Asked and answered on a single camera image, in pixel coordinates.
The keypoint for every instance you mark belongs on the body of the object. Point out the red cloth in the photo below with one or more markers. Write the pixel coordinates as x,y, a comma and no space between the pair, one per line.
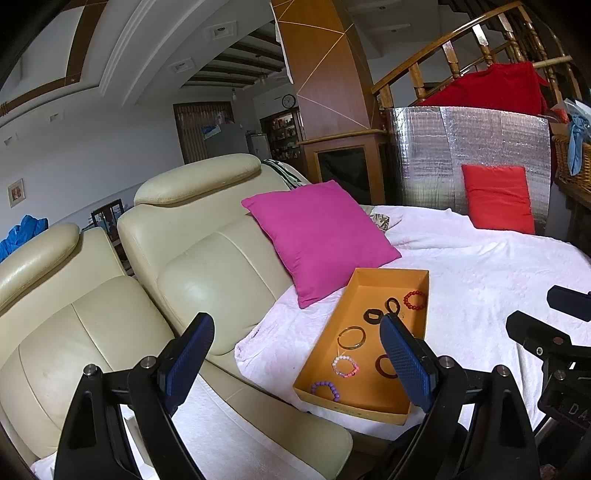
489,87

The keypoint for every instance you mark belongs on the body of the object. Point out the wooden stair railing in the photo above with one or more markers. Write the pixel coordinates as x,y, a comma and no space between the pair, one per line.
450,53

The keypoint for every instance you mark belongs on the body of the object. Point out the thin bronze bangle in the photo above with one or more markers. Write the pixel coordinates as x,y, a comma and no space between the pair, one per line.
351,347

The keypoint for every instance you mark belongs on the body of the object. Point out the cream leather sofa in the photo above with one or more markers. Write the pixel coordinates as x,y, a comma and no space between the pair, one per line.
203,272

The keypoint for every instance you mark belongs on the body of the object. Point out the thick black hair scrunchie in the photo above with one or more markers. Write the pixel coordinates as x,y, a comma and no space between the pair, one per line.
367,318

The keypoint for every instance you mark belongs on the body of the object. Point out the light blue cloth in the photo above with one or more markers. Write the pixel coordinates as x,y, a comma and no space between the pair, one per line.
577,143

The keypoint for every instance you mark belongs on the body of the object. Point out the orange cardboard box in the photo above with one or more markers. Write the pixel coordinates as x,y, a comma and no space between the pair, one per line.
360,295

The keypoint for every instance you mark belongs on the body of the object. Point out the patterned cloth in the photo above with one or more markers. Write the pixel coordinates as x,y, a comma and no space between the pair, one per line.
381,220

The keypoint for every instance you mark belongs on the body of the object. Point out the grey refrigerator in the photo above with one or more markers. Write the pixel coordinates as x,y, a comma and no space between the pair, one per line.
228,143

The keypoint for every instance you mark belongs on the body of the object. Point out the wooden cabinet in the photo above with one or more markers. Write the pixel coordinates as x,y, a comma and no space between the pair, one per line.
341,138

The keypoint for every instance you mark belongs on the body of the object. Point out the round wall clock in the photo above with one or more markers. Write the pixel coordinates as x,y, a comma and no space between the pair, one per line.
288,100

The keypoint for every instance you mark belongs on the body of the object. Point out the wooden lattice door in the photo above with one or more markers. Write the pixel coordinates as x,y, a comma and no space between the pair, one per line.
191,129

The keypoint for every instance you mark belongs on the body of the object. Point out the small framed wall picture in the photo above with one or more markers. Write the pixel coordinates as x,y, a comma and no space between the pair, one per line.
16,192

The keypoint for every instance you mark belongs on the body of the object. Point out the striped cloth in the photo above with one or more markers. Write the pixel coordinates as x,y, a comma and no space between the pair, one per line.
286,173

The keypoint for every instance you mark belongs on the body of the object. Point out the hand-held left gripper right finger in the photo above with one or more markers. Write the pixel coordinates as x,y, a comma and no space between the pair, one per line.
406,364

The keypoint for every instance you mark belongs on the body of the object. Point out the wooden column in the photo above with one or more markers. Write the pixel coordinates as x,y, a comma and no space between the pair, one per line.
318,69

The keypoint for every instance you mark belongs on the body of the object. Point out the silver foil insulation panel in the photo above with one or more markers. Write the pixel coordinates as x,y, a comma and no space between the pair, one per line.
425,157

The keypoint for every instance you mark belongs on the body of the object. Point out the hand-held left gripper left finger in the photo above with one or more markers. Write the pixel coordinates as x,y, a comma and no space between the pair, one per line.
189,360

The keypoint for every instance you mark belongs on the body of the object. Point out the shelf with bottles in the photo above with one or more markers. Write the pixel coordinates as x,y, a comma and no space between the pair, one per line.
281,134

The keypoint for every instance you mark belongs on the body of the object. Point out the white refrigerator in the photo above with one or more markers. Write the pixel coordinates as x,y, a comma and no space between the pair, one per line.
259,147

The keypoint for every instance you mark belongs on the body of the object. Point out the white blanket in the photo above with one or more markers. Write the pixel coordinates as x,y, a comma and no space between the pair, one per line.
485,277

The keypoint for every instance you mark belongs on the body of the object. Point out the dark brown bangle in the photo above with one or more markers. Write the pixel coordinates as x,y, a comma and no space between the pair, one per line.
378,367

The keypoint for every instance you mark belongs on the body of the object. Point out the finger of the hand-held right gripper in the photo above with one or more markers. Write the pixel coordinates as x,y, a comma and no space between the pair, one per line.
531,330
572,302

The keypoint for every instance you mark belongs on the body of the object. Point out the red pillow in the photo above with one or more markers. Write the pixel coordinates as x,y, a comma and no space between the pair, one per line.
498,198

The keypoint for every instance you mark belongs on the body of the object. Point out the pink pillow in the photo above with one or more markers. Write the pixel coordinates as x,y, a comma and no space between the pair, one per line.
318,235

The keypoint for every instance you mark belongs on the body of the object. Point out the wicker basket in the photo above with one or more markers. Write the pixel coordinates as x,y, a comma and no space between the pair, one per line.
570,170

